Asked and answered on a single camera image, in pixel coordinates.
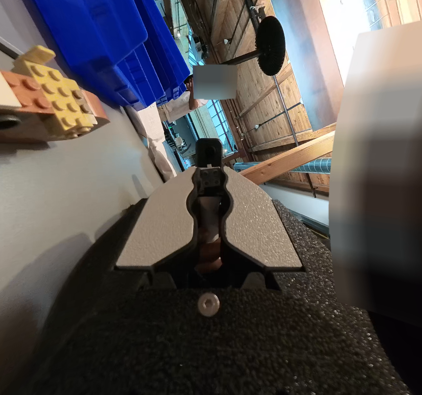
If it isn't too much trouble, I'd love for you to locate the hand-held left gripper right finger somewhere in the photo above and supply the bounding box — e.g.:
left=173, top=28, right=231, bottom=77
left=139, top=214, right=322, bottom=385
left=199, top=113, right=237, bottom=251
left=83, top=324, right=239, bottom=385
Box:
left=220, top=167, right=303, bottom=270

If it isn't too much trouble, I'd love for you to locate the blue plastic bin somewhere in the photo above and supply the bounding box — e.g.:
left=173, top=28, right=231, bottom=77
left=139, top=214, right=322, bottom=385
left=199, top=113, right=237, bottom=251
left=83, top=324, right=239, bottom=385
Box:
left=18, top=0, right=149, bottom=110

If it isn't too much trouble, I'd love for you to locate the orange tan brick model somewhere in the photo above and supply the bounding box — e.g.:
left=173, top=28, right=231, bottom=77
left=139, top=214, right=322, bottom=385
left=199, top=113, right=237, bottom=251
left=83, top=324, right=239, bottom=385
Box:
left=0, top=45, right=111, bottom=143

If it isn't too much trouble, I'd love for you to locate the stack of blue plastic bins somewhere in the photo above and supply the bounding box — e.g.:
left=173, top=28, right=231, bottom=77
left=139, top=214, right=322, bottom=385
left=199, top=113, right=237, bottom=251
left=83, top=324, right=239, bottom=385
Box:
left=127, top=0, right=192, bottom=108

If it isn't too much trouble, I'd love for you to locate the small dark grey brick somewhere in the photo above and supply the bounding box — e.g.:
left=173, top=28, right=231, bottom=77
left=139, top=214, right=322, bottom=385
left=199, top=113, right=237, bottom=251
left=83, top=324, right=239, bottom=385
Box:
left=199, top=168, right=222, bottom=188

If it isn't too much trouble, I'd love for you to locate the slim silver spiral duct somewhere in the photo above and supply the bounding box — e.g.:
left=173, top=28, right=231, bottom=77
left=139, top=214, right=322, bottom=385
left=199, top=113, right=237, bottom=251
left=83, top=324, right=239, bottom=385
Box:
left=233, top=157, right=332, bottom=175

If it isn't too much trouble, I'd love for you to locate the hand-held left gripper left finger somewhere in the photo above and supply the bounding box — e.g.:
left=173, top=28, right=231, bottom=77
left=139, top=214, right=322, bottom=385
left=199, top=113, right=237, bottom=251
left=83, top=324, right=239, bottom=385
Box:
left=115, top=167, right=201, bottom=269

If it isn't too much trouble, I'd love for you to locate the black round ceiling fan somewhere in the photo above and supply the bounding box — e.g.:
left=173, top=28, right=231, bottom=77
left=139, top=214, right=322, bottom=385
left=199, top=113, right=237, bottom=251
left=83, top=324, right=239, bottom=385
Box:
left=227, top=16, right=286, bottom=76

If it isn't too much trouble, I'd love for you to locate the light wooden beam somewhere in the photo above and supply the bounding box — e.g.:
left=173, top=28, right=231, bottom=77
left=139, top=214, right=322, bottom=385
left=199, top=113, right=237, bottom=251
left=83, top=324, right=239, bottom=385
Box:
left=239, top=131, right=337, bottom=186

